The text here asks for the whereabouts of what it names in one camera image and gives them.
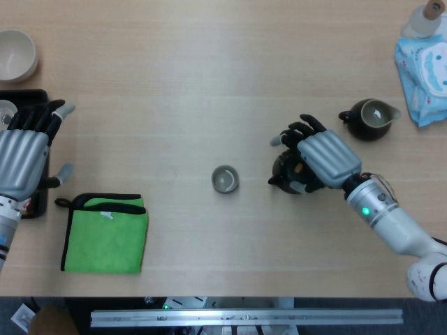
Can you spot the glass bottle with wooden cap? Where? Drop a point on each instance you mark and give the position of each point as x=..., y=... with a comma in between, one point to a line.
x=424, y=21

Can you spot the black tray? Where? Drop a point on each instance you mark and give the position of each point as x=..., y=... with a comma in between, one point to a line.
x=28, y=95

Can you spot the brown round stool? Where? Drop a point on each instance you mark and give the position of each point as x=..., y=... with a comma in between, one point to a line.
x=52, y=322

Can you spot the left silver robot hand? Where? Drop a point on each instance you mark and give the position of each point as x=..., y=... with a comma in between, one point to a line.
x=21, y=160

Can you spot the white socket plate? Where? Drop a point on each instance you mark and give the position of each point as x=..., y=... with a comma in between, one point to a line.
x=22, y=317

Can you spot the dark pitcher with beige inside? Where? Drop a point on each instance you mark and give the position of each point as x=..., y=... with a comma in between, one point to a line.
x=356, y=129

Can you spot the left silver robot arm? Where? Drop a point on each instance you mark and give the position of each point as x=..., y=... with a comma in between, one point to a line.
x=7, y=230

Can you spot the aluminium rail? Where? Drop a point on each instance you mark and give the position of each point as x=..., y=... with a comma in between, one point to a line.
x=244, y=317

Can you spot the green cloth with black edge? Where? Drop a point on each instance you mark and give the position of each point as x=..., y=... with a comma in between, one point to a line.
x=104, y=244

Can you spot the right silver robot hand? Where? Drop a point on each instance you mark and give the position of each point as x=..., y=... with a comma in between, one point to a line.
x=328, y=157

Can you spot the beige bowl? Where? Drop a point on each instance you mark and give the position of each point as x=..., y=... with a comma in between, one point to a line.
x=15, y=56

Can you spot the dark teacup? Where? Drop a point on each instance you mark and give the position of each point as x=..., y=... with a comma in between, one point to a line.
x=225, y=179

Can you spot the blue wet wipes pack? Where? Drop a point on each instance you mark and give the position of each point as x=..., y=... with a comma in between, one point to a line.
x=426, y=73

